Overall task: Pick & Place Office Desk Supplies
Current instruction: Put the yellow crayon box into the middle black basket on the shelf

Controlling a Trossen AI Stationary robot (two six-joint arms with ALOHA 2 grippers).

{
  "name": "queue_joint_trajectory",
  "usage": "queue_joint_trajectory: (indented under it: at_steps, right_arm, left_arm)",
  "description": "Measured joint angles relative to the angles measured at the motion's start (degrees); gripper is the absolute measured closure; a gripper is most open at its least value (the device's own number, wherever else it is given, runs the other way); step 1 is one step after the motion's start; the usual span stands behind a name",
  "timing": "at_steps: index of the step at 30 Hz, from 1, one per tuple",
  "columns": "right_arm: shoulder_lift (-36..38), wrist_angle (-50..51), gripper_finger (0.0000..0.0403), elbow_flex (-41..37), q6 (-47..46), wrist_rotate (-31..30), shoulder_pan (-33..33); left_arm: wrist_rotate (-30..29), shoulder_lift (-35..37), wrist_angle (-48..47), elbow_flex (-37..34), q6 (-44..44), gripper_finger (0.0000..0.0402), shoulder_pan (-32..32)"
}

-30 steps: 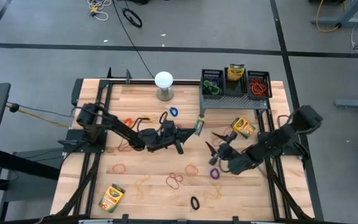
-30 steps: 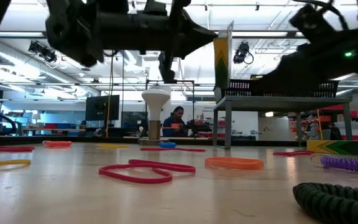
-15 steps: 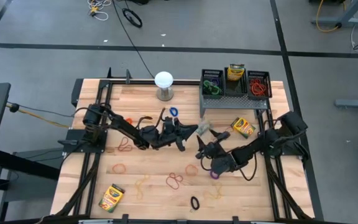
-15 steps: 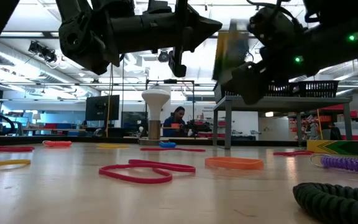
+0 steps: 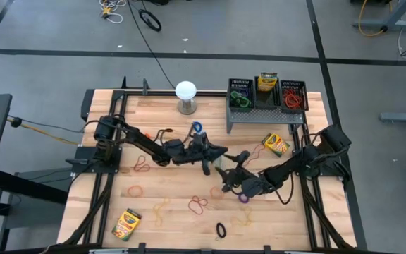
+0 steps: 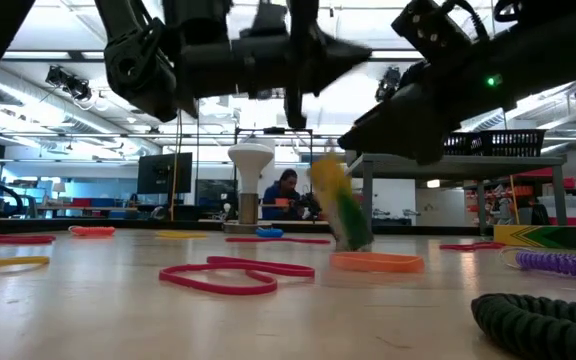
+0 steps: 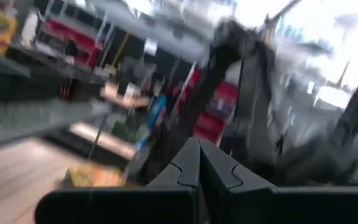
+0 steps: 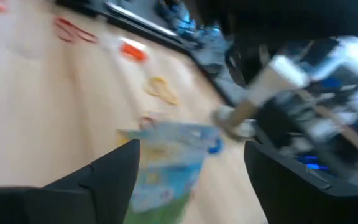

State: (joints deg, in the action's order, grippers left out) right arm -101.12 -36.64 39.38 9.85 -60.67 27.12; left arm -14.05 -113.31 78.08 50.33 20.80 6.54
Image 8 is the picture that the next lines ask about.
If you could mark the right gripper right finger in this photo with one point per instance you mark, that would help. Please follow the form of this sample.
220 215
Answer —
291 202

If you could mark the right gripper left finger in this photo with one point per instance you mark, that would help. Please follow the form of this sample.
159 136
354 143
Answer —
98 199

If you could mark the crayon box with blue panel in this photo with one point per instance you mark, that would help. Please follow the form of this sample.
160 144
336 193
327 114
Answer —
166 174

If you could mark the yellow rubber band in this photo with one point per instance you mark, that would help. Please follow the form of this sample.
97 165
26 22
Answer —
166 98

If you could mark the white bulb lamp metal base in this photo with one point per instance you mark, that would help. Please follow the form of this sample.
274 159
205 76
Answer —
275 81

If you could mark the red rubber band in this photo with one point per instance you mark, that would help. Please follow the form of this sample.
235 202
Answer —
64 25

